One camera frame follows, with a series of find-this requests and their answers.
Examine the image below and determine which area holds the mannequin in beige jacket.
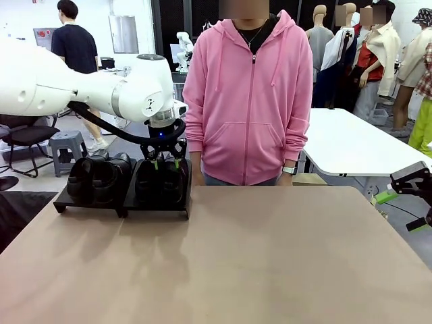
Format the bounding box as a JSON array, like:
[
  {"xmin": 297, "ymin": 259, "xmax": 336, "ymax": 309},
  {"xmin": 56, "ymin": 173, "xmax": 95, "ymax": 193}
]
[{"xmin": 352, "ymin": 0, "xmax": 402, "ymax": 115}]

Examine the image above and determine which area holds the person in navy t-shirt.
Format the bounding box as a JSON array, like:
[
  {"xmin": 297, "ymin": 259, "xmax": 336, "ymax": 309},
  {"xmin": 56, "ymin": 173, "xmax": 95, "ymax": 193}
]
[{"xmin": 50, "ymin": 0, "xmax": 111, "ymax": 153}]

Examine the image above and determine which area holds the black floor mat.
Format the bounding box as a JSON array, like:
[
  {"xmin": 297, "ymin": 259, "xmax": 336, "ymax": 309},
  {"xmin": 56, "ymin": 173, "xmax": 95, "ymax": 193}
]
[{"xmin": 0, "ymin": 191, "xmax": 59, "ymax": 254}]

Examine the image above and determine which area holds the silver cross necklace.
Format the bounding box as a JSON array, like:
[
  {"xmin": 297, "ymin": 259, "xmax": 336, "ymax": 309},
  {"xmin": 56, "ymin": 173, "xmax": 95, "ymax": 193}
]
[{"xmin": 236, "ymin": 20, "xmax": 267, "ymax": 48}]

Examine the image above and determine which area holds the metal wall panel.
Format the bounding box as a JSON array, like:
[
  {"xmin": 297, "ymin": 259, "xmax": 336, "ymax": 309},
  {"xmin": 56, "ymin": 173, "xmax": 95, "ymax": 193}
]
[{"xmin": 108, "ymin": 16, "xmax": 139, "ymax": 55}]

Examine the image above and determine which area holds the thin black cable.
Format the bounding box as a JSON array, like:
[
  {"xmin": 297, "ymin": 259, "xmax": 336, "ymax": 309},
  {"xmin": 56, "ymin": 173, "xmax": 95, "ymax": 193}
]
[{"xmin": 381, "ymin": 198, "xmax": 432, "ymax": 220}]

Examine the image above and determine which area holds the person's right hand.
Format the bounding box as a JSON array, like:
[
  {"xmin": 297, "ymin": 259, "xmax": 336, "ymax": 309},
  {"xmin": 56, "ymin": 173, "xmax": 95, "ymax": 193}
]
[{"xmin": 191, "ymin": 151, "xmax": 206, "ymax": 186}]

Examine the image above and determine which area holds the person's pink-sleeved left forearm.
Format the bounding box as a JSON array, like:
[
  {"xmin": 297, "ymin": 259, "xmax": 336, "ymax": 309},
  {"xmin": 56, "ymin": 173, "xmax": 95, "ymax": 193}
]
[{"xmin": 281, "ymin": 111, "xmax": 314, "ymax": 167}]

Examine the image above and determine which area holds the person's pink-sleeved right forearm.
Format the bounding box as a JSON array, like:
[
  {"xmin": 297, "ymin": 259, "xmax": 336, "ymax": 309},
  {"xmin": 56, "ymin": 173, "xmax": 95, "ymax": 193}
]
[{"xmin": 183, "ymin": 107, "xmax": 204, "ymax": 153}]

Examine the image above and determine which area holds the person in pink hoodie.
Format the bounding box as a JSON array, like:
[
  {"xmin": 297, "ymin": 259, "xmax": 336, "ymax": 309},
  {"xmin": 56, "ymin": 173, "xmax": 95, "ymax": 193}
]
[{"xmin": 182, "ymin": 0, "xmax": 315, "ymax": 186}]

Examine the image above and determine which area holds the white plastic basket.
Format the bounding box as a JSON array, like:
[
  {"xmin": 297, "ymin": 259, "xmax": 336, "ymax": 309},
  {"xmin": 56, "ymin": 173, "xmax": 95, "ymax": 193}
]
[{"xmin": 367, "ymin": 109, "xmax": 389, "ymax": 126}]

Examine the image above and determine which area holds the grey cabinet with red dial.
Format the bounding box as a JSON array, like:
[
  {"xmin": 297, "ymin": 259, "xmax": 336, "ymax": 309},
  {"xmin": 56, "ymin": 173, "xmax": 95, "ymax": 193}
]
[{"xmin": 32, "ymin": 28, "xmax": 57, "ymax": 48}]

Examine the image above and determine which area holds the mannequin in white jacket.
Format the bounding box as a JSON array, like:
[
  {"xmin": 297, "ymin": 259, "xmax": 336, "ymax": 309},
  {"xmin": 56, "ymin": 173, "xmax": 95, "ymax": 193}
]
[{"xmin": 320, "ymin": 3, "xmax": 358, "ymax": 109}]

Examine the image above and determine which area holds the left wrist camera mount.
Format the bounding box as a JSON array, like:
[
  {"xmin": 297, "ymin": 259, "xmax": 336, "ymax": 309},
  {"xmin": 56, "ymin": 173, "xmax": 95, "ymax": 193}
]
[{"xmin": 171, "ymin": 101, "xmax": 188, "ymax": 119}]

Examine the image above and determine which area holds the mannequin with bucket hat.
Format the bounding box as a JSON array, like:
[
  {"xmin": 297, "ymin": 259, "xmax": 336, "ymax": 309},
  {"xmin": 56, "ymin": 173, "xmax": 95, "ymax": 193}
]
[{"xmin": 393, "ymin": 8, "xmax": 432, "ymax": 136}]

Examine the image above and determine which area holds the grey plastic stool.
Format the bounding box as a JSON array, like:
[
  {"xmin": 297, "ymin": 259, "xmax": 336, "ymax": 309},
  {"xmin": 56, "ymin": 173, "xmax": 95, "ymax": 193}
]
[{"xmin": 49, "ymin": 130, "xmax": 89, "ymax": 178}]

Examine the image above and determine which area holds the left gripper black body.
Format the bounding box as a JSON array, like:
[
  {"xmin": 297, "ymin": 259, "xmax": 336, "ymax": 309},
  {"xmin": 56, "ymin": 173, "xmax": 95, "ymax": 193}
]
[{"xmin": 148, "ymin": 121, "xmax": 176, "ymax": 150}]

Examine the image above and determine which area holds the mannequin in yellow trousers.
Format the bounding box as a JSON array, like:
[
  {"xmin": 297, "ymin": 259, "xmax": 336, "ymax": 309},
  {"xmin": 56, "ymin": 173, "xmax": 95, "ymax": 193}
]
[{"xmin": 408, "ymin": 43, "xmax": 432, "ymax": 149}]

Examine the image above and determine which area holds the white table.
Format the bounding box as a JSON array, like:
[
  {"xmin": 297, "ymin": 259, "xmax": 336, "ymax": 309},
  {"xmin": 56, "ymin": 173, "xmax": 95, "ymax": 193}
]
[{"xmin": 302, "ymin": 107, "xmax": 431, "ymax": 178}]

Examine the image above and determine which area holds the black mesh office chair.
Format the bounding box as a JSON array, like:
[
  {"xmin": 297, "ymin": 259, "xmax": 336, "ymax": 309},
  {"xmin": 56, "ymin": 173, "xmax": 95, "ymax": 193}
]
[{"xmin": 0, "ymin": 114, "xmax": 61, "ymax": 179}]

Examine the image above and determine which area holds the black shoe stand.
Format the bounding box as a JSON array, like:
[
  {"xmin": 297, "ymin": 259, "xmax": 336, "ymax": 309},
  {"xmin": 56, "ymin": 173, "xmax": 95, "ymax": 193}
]
[
  {"xmin": 53, "ymin": 157, "xmax": 138, "ymax": 217},
  {"xmin": 121, "ymin": 158, "xmax": 193, "ymax": 221}
]

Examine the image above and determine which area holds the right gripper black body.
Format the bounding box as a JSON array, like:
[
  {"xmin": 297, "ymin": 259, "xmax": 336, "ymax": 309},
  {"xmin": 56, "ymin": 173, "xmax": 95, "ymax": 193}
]
[{"xmin": 390, "ymin": 161, "xmax": 432, "ymax": 207}]

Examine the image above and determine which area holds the mannequin in grey shirt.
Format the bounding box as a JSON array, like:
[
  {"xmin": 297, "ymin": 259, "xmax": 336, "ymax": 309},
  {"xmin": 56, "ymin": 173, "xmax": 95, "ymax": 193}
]
[{"xmin": 305, "ymin": 5, "xmax": 335, "ymax": 109}]

